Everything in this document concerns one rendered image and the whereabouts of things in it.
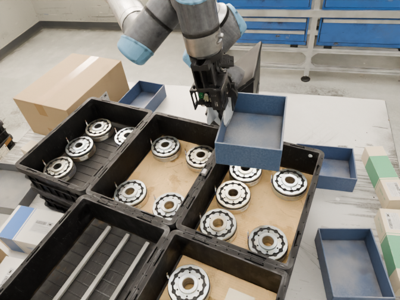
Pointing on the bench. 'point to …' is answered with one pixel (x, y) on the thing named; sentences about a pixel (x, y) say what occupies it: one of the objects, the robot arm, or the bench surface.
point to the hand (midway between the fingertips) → (223, 119)
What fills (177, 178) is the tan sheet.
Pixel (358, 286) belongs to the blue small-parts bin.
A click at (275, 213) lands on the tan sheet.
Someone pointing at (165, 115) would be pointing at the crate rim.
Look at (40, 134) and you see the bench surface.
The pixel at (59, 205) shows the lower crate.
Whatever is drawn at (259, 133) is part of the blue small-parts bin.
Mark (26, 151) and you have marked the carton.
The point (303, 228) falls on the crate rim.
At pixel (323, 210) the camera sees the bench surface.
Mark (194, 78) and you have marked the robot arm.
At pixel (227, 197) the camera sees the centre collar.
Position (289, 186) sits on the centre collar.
